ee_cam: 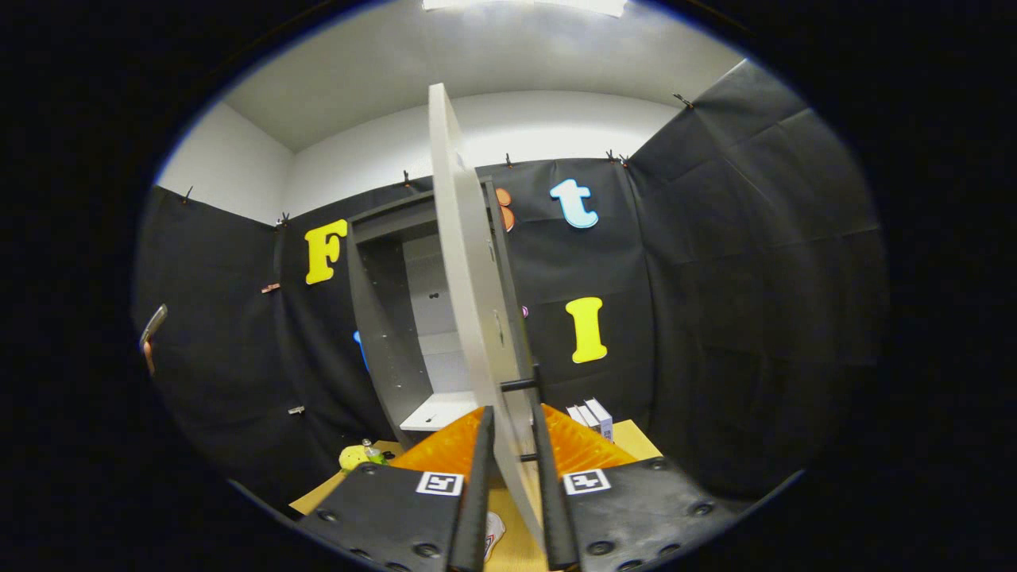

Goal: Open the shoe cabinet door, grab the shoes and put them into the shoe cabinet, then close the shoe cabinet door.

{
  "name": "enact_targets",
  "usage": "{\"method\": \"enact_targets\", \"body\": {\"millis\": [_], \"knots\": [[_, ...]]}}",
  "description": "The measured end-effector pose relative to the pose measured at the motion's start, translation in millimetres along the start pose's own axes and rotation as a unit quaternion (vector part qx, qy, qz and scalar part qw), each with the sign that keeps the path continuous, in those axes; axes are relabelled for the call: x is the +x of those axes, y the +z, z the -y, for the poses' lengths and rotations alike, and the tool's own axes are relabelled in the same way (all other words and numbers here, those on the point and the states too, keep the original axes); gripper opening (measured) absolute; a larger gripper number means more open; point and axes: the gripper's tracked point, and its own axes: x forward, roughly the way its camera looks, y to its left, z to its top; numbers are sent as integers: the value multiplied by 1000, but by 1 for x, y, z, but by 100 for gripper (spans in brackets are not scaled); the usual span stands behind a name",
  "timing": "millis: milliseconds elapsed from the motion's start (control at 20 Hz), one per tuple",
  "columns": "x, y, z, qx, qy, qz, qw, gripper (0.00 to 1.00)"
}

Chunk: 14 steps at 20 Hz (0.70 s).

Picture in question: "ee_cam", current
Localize beige shoe cabinet door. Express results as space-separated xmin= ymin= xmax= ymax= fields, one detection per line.
xmin=427 ymin=82 xmax=549 ymax=553

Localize grey flat object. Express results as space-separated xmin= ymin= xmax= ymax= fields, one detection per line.
xmin=139 ymin=304 xmax=169 ymax=375

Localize black backdrop cloth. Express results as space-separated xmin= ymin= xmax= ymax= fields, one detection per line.
xmin=131 ymin=60 xmax=887 ymax=511

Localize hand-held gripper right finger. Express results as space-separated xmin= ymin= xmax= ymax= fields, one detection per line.
xmin=530 ymin=401 xmax=752 ymax=572

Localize dark grey shoe cabinet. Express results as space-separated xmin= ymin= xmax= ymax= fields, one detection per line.
xmin=346 ymin=176 xmax=541 ymax=435

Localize white shoe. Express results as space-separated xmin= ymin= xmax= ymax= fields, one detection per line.
xmin=483 ymin=512 xmax=507 ymax=564

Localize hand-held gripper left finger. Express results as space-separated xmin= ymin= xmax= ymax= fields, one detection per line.
xmin=296 ymin=405 xmax=496 ymax=572

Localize long ceiling light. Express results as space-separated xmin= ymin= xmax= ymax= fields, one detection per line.
xmin=421 ymin=0 xmax=628 ymax=17

